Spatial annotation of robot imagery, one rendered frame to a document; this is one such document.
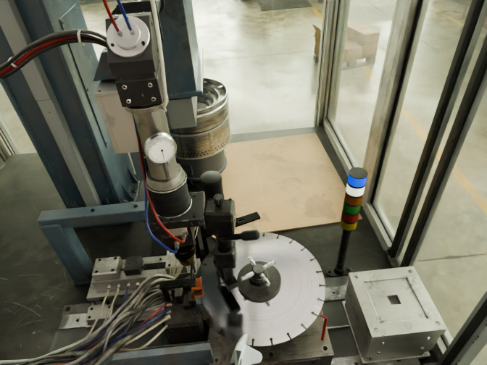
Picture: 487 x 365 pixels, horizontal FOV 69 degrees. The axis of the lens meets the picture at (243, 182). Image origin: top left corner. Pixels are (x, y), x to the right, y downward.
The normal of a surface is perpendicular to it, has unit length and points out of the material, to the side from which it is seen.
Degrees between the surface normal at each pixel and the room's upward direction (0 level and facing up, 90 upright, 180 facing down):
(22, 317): 0
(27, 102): 90
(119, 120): 90
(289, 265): 0
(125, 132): 90
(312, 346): 0
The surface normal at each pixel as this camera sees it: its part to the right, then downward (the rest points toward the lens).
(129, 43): 0.02, -0.08
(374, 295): -0.06, -0.76
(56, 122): 0.08, 0.64
